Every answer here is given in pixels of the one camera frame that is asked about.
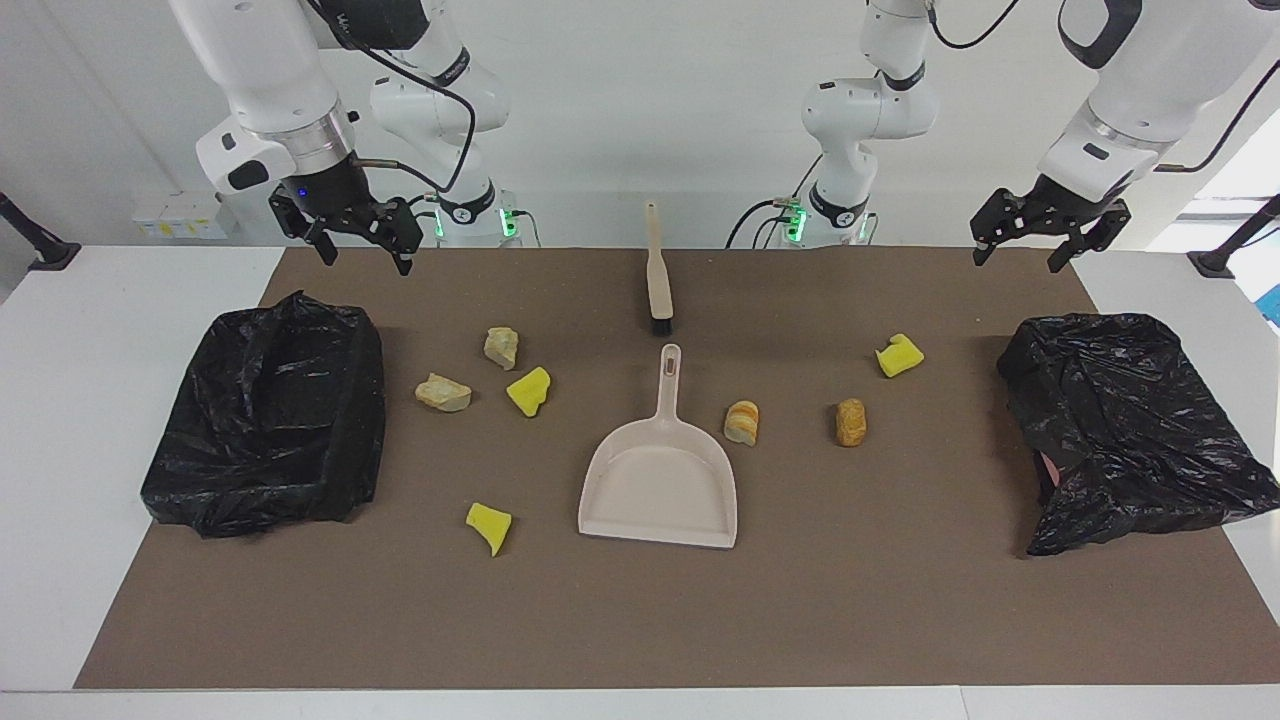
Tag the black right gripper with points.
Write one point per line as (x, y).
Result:
(335, 190)

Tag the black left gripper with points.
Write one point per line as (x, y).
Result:
(1050, 205)

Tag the notched yellow sponge piece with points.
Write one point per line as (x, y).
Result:
(900, 356)

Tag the elongated beige rock chunk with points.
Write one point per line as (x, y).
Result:
(442, 393)

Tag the small beige rock chunk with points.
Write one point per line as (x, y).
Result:
(501, 348)

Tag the yellow sponge chunk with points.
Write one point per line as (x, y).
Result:
(528, 391)

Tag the brown bread roll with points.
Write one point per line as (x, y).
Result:
(850, 422)

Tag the beige brush with black bristles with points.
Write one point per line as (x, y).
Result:
(659, 280)

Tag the yellow sponge wedge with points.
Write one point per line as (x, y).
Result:
(487, 525)

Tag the orange striped bread piece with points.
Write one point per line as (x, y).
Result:
(741, 422)

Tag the beige plastic dustpan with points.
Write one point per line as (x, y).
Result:
(655, 490)

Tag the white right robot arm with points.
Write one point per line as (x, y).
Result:
(265, 70)

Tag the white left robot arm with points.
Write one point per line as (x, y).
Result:
(1150, 90)

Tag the crumpled black bag bin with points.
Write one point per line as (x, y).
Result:
(1130, 420)

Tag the open black bag bin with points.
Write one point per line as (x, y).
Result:
(260, 430)

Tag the white boxes with yellow labels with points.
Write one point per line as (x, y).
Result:
(180, 215)

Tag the black clamp stand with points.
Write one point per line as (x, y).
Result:
(45, 250)
(1225, 255)

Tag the pink plastic container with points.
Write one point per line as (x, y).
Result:
(1047, 468)

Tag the blue object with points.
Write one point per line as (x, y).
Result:
(1272, 305)

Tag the brown table mat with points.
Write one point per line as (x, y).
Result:
(640, 620)

